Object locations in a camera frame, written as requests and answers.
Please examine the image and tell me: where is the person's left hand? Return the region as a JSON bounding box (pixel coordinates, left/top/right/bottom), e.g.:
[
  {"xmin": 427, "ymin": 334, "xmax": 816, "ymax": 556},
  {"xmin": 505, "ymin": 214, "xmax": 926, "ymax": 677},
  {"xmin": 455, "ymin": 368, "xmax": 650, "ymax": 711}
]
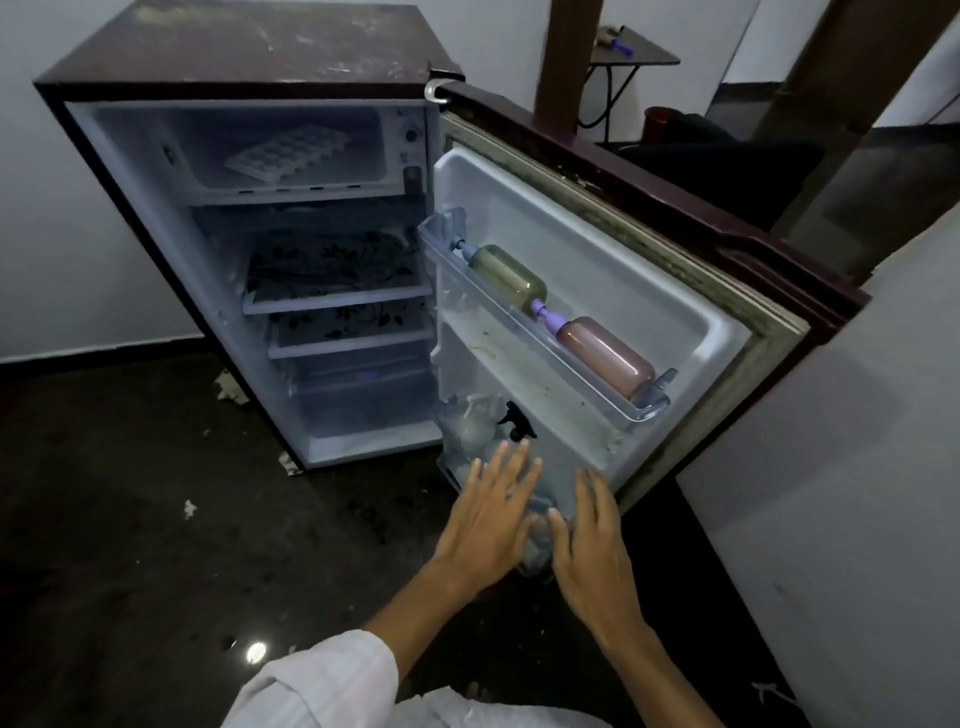
[{"xmin": 433, "ymin": 438, "xmax": 544, "ymax": 594}]

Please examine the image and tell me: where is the person's right hand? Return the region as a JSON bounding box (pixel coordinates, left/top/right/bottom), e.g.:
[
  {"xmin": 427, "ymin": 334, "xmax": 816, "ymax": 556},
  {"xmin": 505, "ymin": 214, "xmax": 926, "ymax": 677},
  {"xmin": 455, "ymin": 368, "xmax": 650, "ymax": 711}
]
[{"xmin": 545, "ymin": 468, "xmax": 652, "ymax": 646}]

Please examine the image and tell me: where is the white ice tray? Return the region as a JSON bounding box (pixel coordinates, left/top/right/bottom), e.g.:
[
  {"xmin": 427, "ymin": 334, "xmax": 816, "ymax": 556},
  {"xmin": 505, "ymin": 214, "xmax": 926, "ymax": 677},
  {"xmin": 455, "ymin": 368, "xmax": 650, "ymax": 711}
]
[{"xmin": 224, "ymin": 125, "xmax": 354, "ymax": 184}]

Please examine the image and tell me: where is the maroon mini fridge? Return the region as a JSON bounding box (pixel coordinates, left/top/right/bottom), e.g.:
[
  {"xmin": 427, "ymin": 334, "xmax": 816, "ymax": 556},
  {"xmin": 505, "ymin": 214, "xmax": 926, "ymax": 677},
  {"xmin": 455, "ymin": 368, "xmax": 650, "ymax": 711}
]
[{"xmin": 33, "ymin": 0, "xmax": 871, "ymax": 579}]

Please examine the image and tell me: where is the spray bottle with black trigger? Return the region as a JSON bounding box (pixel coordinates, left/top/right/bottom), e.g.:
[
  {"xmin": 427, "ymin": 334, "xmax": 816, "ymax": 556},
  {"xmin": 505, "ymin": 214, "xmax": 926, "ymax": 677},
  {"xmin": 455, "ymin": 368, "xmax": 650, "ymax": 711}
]
[{"xmin": 442, "ymin": 395, "xmax": 538, "ymax": 466}]

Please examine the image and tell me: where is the pink liquid bottle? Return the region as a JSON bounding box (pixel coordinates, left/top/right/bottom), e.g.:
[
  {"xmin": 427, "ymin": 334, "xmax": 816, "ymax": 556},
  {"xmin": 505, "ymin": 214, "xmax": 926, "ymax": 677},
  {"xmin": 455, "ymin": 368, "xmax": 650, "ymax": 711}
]
[{"xmin": 530, "ymin": 298, "xmax": 658, "ymax": 401}]

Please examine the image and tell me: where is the white shirt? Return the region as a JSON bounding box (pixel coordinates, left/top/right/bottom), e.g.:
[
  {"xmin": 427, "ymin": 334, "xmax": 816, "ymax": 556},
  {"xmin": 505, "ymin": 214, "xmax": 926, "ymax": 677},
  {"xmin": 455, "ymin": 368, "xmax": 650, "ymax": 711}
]
[{"xmin": 221, "ymin": 629, "xmax": 616, "ymax": 728}]

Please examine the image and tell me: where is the green liquid bottle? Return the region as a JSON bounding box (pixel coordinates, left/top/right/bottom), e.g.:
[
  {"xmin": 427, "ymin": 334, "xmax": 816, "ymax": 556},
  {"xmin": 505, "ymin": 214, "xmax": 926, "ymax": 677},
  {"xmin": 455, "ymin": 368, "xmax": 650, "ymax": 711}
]
[{"xmin": 448, "ymin": 238, "xmax": 549, "ymax": 305}]

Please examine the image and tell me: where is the floral shelf mat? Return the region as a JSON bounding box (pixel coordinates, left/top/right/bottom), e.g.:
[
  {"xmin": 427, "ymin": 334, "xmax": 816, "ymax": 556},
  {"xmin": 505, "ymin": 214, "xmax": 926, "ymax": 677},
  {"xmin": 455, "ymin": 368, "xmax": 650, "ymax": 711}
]
[
  {"xmin": 247, "ymin": 230, "xmax": 425, "ymax": 301},
  {"xmin": 273, "ymin": 299, "xmax": 429, "ymax": 346}
]

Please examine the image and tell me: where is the black cushioned seat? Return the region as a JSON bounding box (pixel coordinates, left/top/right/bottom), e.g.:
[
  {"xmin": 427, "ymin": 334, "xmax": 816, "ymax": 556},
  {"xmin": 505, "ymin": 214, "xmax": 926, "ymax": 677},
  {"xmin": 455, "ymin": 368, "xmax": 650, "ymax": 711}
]
[{"xmin": 614, "ymin": 112, "xmax": 826, "ymax": 230}]

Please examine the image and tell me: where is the dark folding table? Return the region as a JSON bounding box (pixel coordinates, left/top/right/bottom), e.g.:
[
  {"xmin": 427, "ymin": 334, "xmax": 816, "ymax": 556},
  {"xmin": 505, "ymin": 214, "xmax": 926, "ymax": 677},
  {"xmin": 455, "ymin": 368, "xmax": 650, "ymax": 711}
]
[{"xmin": 577, "ymin": 24, "xmax": 682, "ymax": 144}]

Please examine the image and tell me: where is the brown wooden post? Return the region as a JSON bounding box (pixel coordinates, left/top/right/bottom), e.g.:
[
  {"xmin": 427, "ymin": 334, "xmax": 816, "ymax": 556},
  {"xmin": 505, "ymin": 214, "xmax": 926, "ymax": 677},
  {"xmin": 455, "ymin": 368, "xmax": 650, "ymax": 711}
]
[{"xmin": 533, "ymin": 0, "xmax": 605, "ymax": 140}]

